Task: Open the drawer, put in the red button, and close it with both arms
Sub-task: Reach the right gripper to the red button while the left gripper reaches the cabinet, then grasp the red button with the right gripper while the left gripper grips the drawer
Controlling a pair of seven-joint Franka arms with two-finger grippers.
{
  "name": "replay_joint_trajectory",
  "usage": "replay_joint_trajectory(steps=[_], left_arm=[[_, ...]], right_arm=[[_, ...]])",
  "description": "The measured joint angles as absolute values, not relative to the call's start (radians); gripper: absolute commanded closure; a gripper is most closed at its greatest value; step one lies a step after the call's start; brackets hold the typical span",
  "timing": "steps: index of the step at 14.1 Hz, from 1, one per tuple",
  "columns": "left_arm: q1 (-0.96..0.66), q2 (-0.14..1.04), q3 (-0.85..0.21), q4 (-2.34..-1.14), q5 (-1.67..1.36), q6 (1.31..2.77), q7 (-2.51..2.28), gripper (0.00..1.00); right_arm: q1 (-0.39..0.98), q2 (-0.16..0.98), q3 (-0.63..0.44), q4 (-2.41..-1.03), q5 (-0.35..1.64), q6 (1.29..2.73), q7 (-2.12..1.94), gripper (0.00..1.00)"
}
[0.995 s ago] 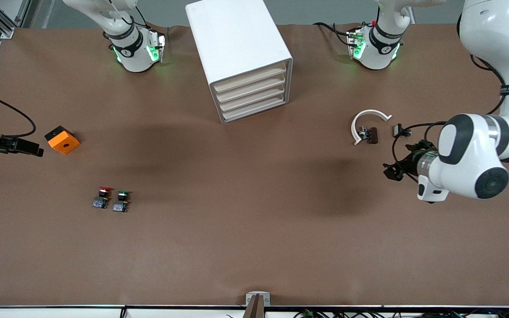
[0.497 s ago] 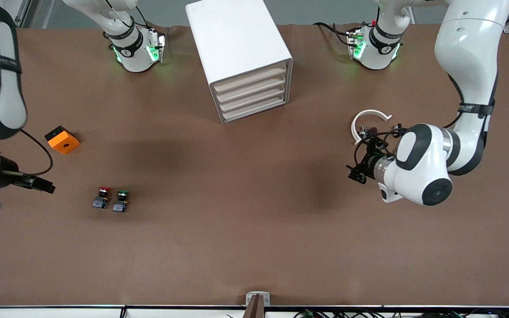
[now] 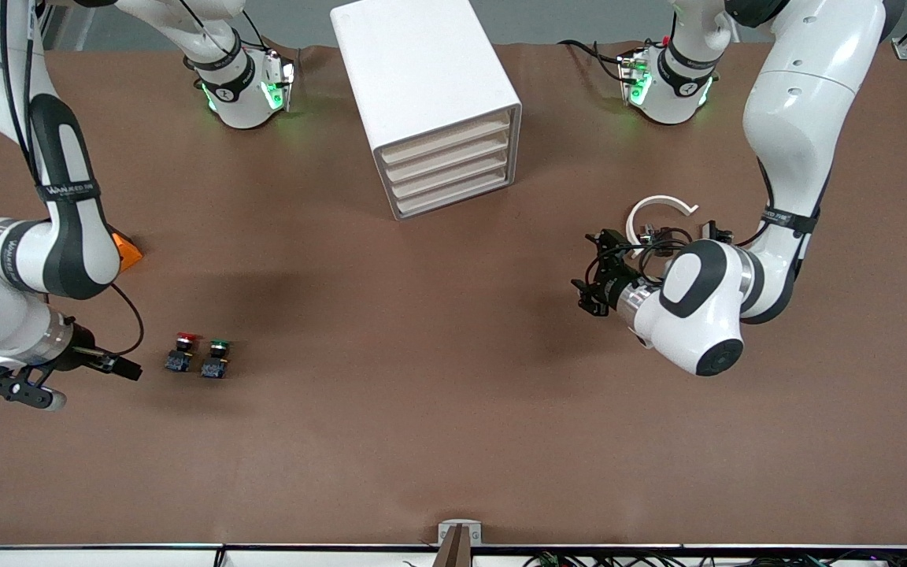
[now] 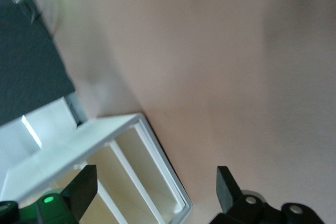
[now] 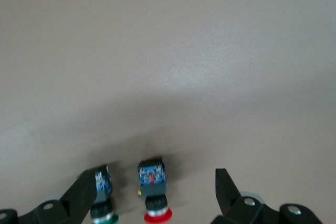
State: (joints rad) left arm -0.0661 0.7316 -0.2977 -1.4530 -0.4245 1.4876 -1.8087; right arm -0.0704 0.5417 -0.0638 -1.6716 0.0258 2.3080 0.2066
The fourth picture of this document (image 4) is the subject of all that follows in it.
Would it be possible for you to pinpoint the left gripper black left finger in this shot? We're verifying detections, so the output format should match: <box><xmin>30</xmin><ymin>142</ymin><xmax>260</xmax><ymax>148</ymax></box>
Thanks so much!
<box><xmin>35</xmin><ymin>165</ymin><xmax>98</xmax><ymax>224</ymax></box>

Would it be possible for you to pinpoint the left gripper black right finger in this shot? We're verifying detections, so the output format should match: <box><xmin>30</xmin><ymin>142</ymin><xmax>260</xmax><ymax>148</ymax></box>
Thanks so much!
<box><xmin>209</xmin><ymin>166</ymin><xmax>267</xmax><ymax>224</ymax></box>

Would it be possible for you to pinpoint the white drawer cabinet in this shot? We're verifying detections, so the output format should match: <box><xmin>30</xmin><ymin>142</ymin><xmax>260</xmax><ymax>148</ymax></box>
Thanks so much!
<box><xmin>0</xmin><ymin>113</ymin><xmax>194</xmax><ymax>224</ymax></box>

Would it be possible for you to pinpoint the brown table cover sheet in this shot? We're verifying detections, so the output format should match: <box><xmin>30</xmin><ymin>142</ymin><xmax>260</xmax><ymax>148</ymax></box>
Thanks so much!
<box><xmin>34</xmin><ymin>0</ymin><xmax>336</xmax><ymax>224</ymax></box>

